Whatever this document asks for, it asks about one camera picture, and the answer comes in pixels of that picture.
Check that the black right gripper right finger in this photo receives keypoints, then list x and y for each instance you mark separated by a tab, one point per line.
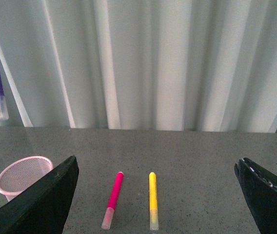
259	187

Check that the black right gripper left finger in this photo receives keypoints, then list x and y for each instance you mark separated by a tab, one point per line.
42	208

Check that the pink marker pen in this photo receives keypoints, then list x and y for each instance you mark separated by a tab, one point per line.
109	213

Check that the pink mesh cup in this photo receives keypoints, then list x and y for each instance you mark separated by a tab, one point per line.
23	173

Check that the yellow marker pen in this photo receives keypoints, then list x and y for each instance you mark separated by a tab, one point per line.
153	202

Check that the white pleated curtain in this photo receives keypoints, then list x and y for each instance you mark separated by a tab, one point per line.
200	65

